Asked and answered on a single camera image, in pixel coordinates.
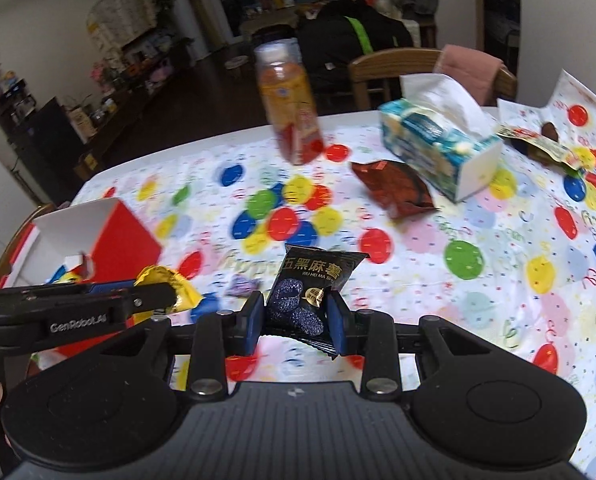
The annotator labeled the pink cloth on chair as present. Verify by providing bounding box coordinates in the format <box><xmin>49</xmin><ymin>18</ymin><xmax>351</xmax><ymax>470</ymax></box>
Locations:
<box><xmin>433</xmin><ymin>44</ymin><xmax>504</xmax><ymax>105</ymax></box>

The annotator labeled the blue tissue box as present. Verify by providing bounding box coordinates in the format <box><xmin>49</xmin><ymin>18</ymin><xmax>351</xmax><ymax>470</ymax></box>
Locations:
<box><xmin>379</xmin><ymin>73</ymin><xmax>503</xmax><ymax>203</ymax></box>

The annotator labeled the black bag green stripe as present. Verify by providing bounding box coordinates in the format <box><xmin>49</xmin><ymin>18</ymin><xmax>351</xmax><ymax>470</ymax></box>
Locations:
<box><xmin>297</xmin><ymin>0</ymin><xmax>414</xmax><ymax>74</ymax></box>

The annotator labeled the green gold snack wrapper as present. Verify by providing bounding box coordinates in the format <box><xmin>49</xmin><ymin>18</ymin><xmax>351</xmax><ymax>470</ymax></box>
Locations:
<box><xmin>495</xmin><ymin>125</ymin><xmax>582</xmax><ymax>171</ymax></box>

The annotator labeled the white tower fan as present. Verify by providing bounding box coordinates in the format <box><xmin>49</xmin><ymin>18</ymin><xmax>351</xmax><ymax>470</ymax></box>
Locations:
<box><xmin>172</xmin><ymin>0</ymin><xmax>210</xmax><ymax>63</ymax></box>

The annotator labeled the red white cardboard box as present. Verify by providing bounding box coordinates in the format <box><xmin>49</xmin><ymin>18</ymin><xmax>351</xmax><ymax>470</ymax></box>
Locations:
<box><xmin>0</xmin><ymin>197</ymin><xmax>165</xmax><ymax>361</ymax></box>

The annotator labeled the black sesame snack packet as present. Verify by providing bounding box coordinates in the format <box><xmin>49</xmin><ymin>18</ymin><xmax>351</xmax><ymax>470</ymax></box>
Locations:
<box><xmin>264</xmin><ymin>244</ymin><xmax>368</xmax><ymax>359</ymax></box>

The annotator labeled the red brown foil snack bag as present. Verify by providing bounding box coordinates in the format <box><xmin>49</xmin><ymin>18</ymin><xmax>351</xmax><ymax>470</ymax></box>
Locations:
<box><xmin>351</xmin><ymin>159</ymin><xmax>437</xmax><ymax>221</ymax></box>

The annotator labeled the yellow snack packet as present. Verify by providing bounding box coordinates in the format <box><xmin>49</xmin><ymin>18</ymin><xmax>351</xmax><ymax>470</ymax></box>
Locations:
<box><xmin>134</xmin><ymin>266</ymin><xmax>202</xmax><ymax>314</ymax></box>

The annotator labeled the orange juice bottle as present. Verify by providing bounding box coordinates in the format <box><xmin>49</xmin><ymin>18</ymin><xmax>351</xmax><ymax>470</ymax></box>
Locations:
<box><xmin>255</xmin><ymin>38</ymin><xmax>324</xmax><ymax>166</ymax></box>

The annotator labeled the balloon pattern tablecloth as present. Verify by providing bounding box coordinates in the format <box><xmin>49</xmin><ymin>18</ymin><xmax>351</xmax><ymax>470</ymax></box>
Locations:
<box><xmin>77</xmin><ymin>74</ymin><xmax>596</xmax><ymax>479</ymax></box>

